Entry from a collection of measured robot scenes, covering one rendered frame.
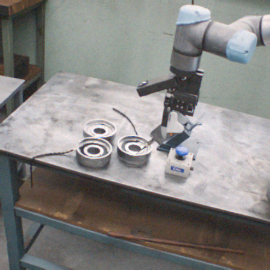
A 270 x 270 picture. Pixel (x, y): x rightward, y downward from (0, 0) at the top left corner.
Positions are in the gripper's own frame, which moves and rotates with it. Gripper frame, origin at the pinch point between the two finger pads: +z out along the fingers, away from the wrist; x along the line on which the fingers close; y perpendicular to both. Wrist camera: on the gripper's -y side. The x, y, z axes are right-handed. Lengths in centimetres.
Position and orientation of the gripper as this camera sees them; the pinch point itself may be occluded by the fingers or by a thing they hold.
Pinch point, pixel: (163, 131)
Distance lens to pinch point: 106.6
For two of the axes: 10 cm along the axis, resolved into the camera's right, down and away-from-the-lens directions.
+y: 9.5, 2.6, -1.8
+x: 2.9, -5.0, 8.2
